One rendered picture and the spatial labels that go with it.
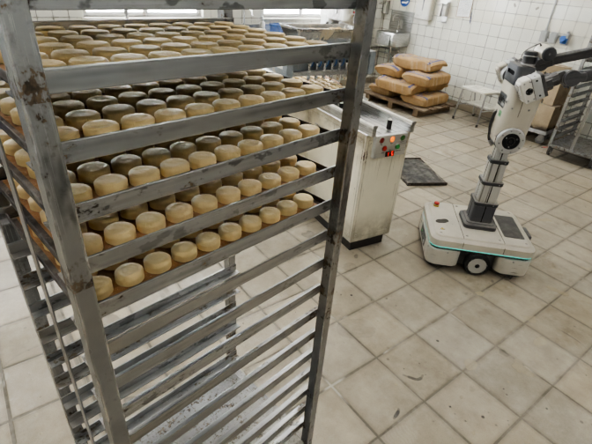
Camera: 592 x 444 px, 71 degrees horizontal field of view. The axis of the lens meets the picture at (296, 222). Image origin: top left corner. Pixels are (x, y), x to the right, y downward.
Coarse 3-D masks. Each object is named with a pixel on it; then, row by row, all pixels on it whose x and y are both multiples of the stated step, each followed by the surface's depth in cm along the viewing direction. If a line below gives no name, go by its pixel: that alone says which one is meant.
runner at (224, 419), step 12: (300, 360) 128; (288, 372) 125; (264, 384) 122; (276, 384) 122; (252, 396) 115; (240, 408) 113; (216, 420) 112; (228, 420) 111; (204, 432) 109; (216, 432) 109
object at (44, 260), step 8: (296, 192) 110; (304, 192) 109; (320, 200) 106; (8, 216) 89; (16, 216) 91; (16, 224) 89; (24, 232) 86; (24, 240) 84; (40, 248) 82; (40, 256) 78; (48, 264) 78; (48, 272) 76; (56, 272) 76; (56, 280) 73; (64, 288) 71
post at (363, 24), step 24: (360, 0) 80; (360, 24) 81; (360, 48) 83; (360, 72) 86; (360, 96) 89; (336, 168) 98; (336, 192) 101; (336, 216) 104; (336, 240) 107; (336, 264) 112; (312, 360) 132; (312, 384) 137; (312, 408) 142; (312, 432) 152
